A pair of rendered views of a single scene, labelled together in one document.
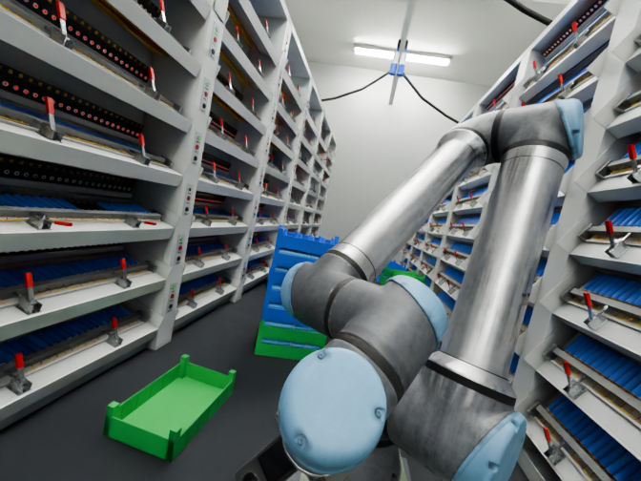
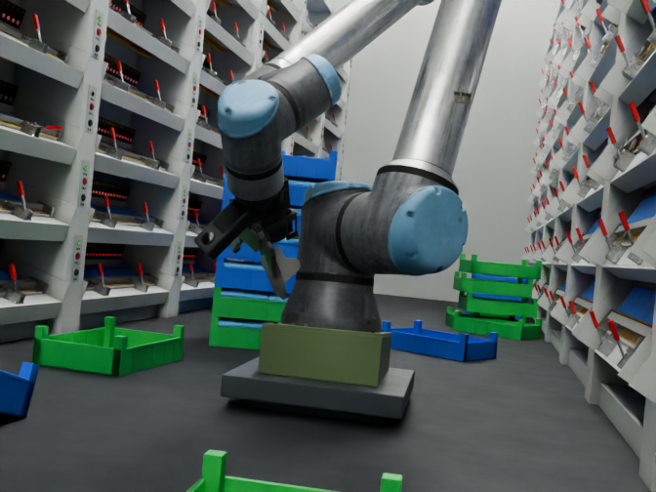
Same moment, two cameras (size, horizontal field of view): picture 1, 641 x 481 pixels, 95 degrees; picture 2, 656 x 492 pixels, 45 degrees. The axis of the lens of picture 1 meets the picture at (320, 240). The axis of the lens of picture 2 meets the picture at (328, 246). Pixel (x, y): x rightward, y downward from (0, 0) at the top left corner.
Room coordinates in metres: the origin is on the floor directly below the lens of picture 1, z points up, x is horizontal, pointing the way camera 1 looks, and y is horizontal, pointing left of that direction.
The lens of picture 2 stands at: (-0.92, -0.25, 0.30)
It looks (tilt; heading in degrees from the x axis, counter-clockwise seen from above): 0 degrees down; 4
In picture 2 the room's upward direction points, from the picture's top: 5 degrees clockwise
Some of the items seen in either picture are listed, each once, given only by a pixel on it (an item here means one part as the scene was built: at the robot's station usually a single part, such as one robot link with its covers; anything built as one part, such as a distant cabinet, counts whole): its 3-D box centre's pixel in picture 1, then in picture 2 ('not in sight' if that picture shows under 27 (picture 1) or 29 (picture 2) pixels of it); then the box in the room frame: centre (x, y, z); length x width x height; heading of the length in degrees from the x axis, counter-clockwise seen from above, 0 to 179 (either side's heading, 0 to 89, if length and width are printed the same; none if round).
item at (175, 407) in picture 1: (178, 398); (113, 344); (0.81, 0.31, 0.04); 0.30 x 0.20 x 0.08; 170
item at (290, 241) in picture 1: (309, 240); (280, 163); (1.34, 0.05, 0.52); 0.30 x 0.20 x 0.08; 99
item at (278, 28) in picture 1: (248, 162); (168, 68); (1.84, 0.54, 0.87); 0.20 x 0.09 x 1.73; 82
